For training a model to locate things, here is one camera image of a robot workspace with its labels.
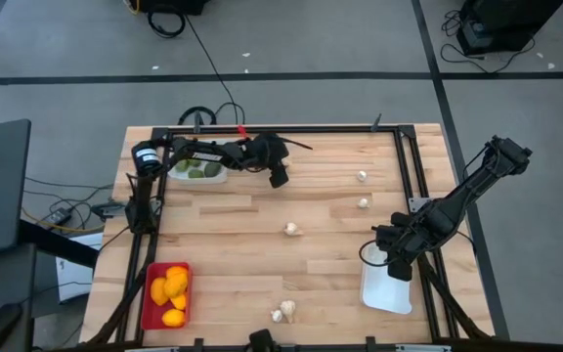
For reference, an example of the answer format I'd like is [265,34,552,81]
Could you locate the black rounded object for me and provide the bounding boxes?
[247,329,277,352]

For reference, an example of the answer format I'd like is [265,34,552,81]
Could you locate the coiled black cable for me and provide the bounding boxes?
[147,10,187,39]

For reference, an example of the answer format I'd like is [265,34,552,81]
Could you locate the red plastic basket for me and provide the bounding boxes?
[140,261,194,331]

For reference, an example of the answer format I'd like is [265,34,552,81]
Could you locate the thick black cable loop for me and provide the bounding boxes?
[177,106,218,126]

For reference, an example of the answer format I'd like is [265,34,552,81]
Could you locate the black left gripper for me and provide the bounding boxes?
[242,132,314,190]

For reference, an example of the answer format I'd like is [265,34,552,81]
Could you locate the thin black cables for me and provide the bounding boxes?
[22,175,116,236]

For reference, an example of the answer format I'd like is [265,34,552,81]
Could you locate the black equipment case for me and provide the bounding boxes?
[134,0,212,16]

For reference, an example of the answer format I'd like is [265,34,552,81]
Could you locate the black metal table frame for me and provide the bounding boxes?
[83,112,496,352]

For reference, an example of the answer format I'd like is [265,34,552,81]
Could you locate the long black floor cable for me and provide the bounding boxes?
[185,14,246,126]

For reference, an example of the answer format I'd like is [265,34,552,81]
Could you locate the white box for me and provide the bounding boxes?
[55,232,105,303]

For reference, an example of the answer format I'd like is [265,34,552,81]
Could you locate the black computer mouse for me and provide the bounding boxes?
[0,302,24,351]

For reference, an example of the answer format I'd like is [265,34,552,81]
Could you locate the black equipment box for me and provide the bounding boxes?
[455,0,563,58]

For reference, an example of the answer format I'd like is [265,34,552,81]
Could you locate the white plastic basket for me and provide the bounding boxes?
[359,242,413,316]
[167,139,229,186]

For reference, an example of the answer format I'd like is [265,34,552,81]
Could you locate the black power adapter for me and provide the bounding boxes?
[46,207,73,227]

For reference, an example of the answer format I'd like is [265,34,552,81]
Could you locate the large beige garlic bulb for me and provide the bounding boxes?
[279,299,297,325]

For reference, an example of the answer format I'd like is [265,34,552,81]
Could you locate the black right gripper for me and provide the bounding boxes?
[371,212,427,284]

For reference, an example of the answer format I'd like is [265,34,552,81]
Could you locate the yellow cable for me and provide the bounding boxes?
[22,208,107,234]

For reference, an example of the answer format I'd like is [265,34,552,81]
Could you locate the black cable bundle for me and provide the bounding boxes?
[440,9,537,74]

